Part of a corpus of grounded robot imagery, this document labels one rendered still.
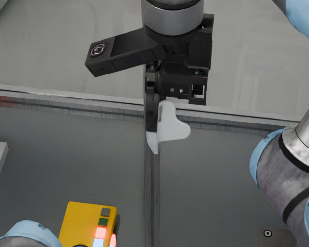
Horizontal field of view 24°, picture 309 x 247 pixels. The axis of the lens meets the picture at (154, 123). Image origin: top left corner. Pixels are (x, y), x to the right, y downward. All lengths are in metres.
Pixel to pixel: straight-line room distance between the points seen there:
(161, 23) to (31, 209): 1.36
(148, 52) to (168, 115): 0.10
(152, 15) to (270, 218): 1.23
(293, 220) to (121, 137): 0.65
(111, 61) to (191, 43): 0.11
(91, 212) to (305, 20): 0.80
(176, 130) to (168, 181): 0.94
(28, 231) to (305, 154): 0.55
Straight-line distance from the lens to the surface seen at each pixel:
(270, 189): 1.29
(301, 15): 0.75
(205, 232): 2.08
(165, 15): 0.83
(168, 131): 0.96
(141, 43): 0.90
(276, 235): 1.46
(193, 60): 0.90
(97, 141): 1.82
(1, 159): 1.82
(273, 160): 1.29
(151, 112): 0.94
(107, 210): 1.42
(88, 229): 1.41
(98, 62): 0.92
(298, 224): 1.26
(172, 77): 0.90
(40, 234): 0.88
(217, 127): 1.70
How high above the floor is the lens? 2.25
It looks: 49 degrees down
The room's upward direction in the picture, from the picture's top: straight up
